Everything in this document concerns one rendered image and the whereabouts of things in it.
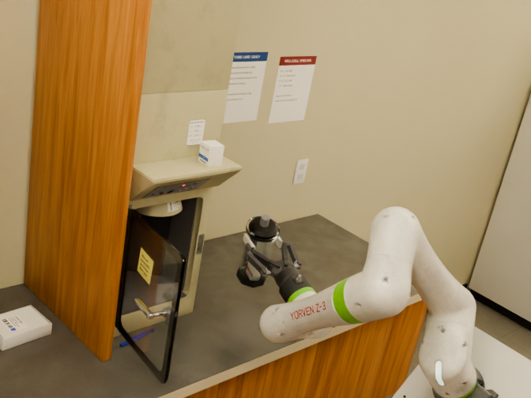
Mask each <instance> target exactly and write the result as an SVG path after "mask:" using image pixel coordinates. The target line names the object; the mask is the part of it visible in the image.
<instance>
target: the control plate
mask: <svg viewBox="0 0 531 398"><path fill-rule="evenodd" d="M210 179H211V178H207V179H202V180H197V181H193V182H184V183H179V184H174V185H169V186H160V187H157V188H155V189H154V190H153V191H151V192H150V193H148V194H147V195H146V196H144V197H143V198H148V197H157V196H161V195H166V194H171V193H179V192H184V191H189V190H192V189H191V187H194V188H193V190H196V189H197V188H198V187H200V186H201V185H203V184H204V183H206V182H207V181H209V180H210ZM196 182H197V183H196ZM194 183H196V184H194ZM182 185H185V186H182ZM186 188H187V190H185V189H186ZM170 190H174V191H173V192H171V193H168V192H169V191H170ZM178 190H180V191H178ZM162 192H164V194H161V195H160V193H162ZM152 194H154V195H152ZM143 198H142V199H143Z"/></svg>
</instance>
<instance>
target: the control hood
mask: <svg viewBox="0 0 531 398"><path fill-rule="evenodd" d="M241 170H242V167H241V166H240V165H238V164H237V163H234V162H233V161H231V160H229V159H228V158H226V157H224V156H223V159H222V164H221V165H218V166H210V167H207V166H206V165H204V164H203V163H201V162H200V161H199V160H198V156H193V157H187V158H181V159H175V160H164V161H158V162H151V163H141V164H135V165H133V173H132V180H131V187H130V201H136V200H141V199H142V198H143V197H144V196H146V195H147V194H148V193H150V192H151V191H153V190H154V189H155V188H157V187H160V186H169V185H174V184H179V183H184V182H193V181H197V180H202V179H207V178H211V179H210V180H209V181H207V182H206V183H204V184H203V185H201V186H200V187H198V188H197V189H196V190H199V189H204V188H209V187H214V186H219V185H220V184H222V183H223V182H225V181H227V180H228V179H229V178H230V177H232V176H233V175H235V174H237V173H238V172H240V171H241ZM143 199H145V198H143Z"/></svg>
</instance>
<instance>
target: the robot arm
mask: <svg viewBox="0 0 531 398"><path fill-rule="evenodd" d="M243 241H244V243H245V244H246V245H245V248H246V249H247V251H248V252H247V255H246V259H247V260H248V261H249V262H250V263H251V264H252V265H253V266H254V267H255V268H256V269H257V270H258V271H259V272H260V274H261V276H262V278H265V277H266V276H272V277H273V278H274V279H275V282H276V284H277V286H278V287H279V288H280V289H279V293H280V295H281V297H282V299H283V300H284V301H285V303H282V304H276V305H272V306H270V307H268V308H267V309H265V310H264V312H263V313H262V315H261V317H260V321H259V326H260V330H261V332H262V335H263V336H264V337H265V338H266V339H267V340H268V341H270V342H273V343H275V344H282V343H285V342H288V341H292V340H299V339H318V338H322V337H324V336H326V335H327V334H328V333H329V332H330V331H331V329H332V327H334V326H342V325H354V324H360V323H365V322H369V321H377V320H381V319H384V318H388V317H393V316H395V315H397V314H399V313H400V312H401V311H402V310H403V309H404V308H405V307H406V306H407V304H408V302H409V299H410V293H411V284H412V285H413V286H414V288H415V289H416V291H417V292H418V294H419V295H420V297H421V298H422V300H423V301H424V304H425V306H426V307H427V320H426V326H425V331H424V338H423V340H422V343H421V345H420V351H419V356H418V360H419V364H420V368H421V369H422V371H423V373H424V375H425V377H426V378H427V380H428V381H429V383H430V385H431V387H432V392H433V395H434V397H435V398H498V397H499V394H498V393H496V392H495V391H494V390H493V389H485V383H484V379H483V377H482V375H481V373H480V371H479V370H478V369H477V368H476V367H474V365H473V363H472V361H471V354H472V346H473V333H474V325H475V318H476V302H475V299H474V297H473V295H472V294H471V293H470V292H469V291H468V290H467V289H466V288H465V287H463V286H462V285H461V284H460V283H459V282H458V281H457V280H456V279H455V278H454V277H453V276H452V275H451V274H450V272H449V271H448V270H447V269H446V267H445V266H444V265H443V263H442V262H441V261H440V260H439V258H438V257H437V255H436V254H435V251H434V250H433V249H432V247H431V245H430V243H429V241H428V240H427V238H426V236H425V234H424V231H423V229H422V227H421V225H420V221H419V220H418V219H417V217H416V216H415V215H414V214H413V213H412V212H411V211H409V210H408V209H406V208H402V207H397V206H394V207H389V208H385V209H383V210H382V211H380V212H379V213H378V214H377V215H376V216H375V218H374V219H373V220H372V222H371V227H370V237H369V244H368V250H367V259H366V262H365V265H364V267H363V271H362V272H359V273H357V274H355V275H353V276H350V277H348V278H346V279H344V280H342V281H340V282H338V283H336V284H334V285H332V286H331V287H328V288H326V289H325V290H323V291H320V292H319V293H316V292H315V290H314V288H313V287H312V286H311V285H310V283H309V282H308V280H307V278H306V277H305V276H304V275H300V274H299V272H298V271H297V269H300V268H301V265H302V261H301V260H300V259H299V258H298V256H297V253H296V250H295V247H294V246H293V243H292V242H285V241H284V240H283V238H282V237H281V236H280V235H279V236H278V238H277V239H276V240H275V243H276V244H277V246H278V247H279V248H281V250H282V259H281V260H279V261H273V260H272V259H269V258H267V257H265V256H263V255H262V254H260V253H259V252H258V251H256V250H255V249H256V247H255V246H254V244H253V242H252V241H251V240H250V238H249V237H248V235H247V233H244V235H243ZM287 248H288V252H289V254H290V256H291V259H292V262H293V264H291V263H289V262H288V252H287ZM271 264H272V265H271ZM265 267H266V268H265ZM267 269H268V270H269V271H268V270H267Z"/></svg>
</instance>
